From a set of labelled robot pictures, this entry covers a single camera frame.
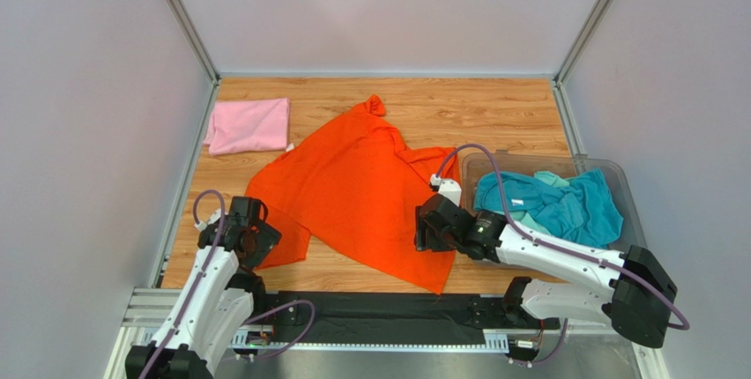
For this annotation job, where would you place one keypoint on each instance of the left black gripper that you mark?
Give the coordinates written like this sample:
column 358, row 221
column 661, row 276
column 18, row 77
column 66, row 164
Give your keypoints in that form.
column 267, row 236

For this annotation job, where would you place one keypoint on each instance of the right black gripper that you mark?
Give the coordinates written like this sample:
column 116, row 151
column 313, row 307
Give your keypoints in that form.
column 427, row 230

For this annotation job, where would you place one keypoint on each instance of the orange t shirt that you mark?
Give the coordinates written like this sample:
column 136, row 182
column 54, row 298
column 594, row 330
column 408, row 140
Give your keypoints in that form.
column 355, row 185

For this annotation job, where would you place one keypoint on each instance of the pink t shirt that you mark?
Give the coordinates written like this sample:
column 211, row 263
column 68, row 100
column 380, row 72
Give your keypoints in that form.
column 248, row 126

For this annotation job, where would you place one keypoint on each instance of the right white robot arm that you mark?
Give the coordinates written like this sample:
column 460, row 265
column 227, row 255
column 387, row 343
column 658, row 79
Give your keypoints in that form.
column 630, row 291

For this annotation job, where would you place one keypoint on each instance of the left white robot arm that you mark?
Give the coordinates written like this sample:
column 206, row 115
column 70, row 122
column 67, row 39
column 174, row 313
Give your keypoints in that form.
column 218, row 297

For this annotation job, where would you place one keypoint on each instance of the mint green t shirt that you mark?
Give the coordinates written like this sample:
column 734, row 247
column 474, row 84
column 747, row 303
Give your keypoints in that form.
column 542, row 202

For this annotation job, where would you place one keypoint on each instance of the black base cloth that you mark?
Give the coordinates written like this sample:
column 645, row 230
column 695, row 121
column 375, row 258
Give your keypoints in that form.
column 401, row 319

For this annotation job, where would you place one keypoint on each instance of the teal t shirt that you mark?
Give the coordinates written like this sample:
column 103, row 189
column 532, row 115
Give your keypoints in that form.
column 579, row 209

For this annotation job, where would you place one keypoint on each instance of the clear plastic bin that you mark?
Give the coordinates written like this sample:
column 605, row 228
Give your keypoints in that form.
column 478, row 164

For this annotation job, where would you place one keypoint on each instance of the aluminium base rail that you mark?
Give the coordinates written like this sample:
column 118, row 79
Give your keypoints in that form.
column 286, row 325

